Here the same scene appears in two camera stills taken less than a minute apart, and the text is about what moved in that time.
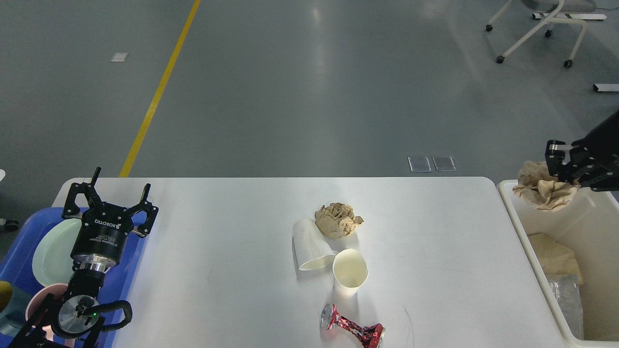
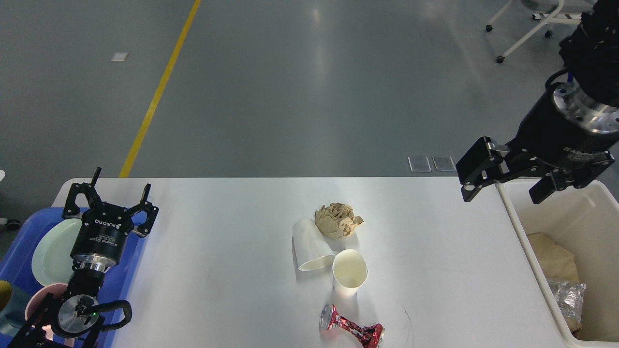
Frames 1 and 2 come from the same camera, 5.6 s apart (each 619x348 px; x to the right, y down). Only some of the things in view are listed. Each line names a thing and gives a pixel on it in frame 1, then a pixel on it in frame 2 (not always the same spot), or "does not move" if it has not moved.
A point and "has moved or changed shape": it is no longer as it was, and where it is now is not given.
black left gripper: (101, 231) does not move
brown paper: (537, 186) has moved or changed shape
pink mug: (37, 299) does not move
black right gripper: (579, 167) -> (568, 129)
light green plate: (51, 258) does not move
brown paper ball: (336, 220) does not move
